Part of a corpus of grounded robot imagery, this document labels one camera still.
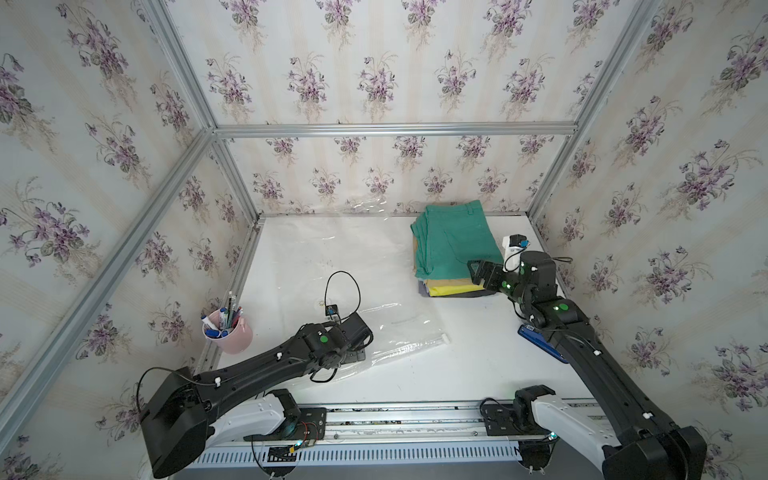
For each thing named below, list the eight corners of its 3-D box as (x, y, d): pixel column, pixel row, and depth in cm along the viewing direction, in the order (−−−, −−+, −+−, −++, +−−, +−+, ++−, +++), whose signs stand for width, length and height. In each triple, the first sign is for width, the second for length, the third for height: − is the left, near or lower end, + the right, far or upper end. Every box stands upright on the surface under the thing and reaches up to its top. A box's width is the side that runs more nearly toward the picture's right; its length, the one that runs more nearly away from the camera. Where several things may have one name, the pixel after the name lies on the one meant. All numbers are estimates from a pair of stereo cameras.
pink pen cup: (215, 354, 85) (196, 339, 77) (226, 325, 91) (209, 308, 82) (248, 354, 86) (233, 339, 77) (257, 325, 91) (243, 308, 82)
